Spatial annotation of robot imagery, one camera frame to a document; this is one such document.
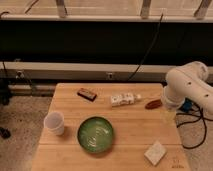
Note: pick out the dark brown rectangular block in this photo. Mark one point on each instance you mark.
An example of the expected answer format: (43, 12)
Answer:
(87, 94)

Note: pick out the green glass bowl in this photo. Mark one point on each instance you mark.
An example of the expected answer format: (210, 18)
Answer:
(95, 135)

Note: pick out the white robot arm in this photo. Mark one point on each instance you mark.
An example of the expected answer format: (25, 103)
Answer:
(188, 81)

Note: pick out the blue object behind table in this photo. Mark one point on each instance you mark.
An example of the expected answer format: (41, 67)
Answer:
(187, 106)

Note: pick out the brown oval object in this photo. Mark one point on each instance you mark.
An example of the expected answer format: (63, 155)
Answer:
(153, 104)

